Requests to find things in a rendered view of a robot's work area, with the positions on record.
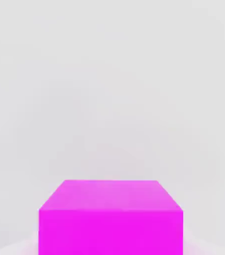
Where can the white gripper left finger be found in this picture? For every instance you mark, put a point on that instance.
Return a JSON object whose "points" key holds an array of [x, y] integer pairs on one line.
{"points": [[24, 249]]}

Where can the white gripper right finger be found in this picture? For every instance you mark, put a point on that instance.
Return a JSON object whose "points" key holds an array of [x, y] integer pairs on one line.
{"points": [[198, 249]]}

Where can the small magenta cube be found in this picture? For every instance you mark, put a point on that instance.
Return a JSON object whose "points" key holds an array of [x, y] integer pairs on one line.
{"points": [[111, 229]]}

